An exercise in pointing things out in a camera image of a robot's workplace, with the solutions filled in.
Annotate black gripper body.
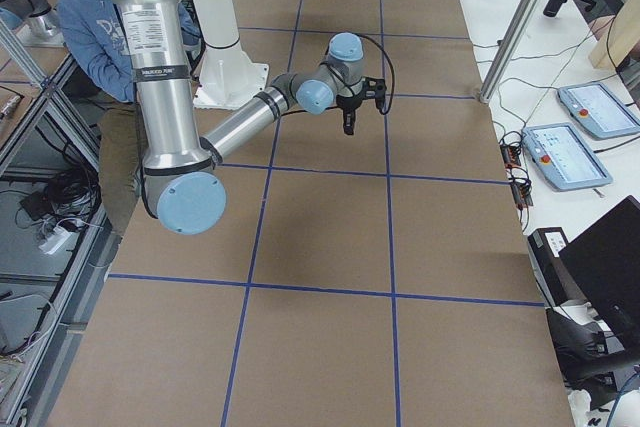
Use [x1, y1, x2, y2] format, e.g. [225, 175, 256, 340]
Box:
[336, 90, 366, 113]

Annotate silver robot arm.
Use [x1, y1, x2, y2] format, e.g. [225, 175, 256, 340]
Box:
[111, 0, 368, 235]

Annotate brown paper table cover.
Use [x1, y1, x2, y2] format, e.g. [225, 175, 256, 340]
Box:
[48, 0, 573, 426]

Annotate orange electronics board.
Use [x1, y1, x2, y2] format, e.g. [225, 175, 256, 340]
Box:
[500, 144, 522, 169]

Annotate near teach pendant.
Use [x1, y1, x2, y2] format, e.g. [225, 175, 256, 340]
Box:
[522, 123, 613, 191]

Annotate teach pendant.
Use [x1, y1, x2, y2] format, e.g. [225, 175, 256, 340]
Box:
[557, 82, 639, 140]
[522, 123, 613, 191]

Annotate black box with label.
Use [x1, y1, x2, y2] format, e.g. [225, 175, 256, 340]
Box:
[527, 227, 584, 306]

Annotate far teach pendant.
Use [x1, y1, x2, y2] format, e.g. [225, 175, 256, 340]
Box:
[557, 82, 639, 140]

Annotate person in blue sweater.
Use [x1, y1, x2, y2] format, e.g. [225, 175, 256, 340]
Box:
[56, 0, 201, 238]

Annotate wooden board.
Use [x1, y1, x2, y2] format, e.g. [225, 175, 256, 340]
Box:
[589, 0, 640, 69]

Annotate black laptop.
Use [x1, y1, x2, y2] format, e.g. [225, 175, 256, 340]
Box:
[560, 195, 639, 348]

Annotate white camera stand column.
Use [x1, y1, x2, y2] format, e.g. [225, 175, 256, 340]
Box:
[192, 0, 269, 110]

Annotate aluminium frame post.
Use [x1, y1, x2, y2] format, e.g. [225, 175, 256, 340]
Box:
[478, 0, 540, 104]

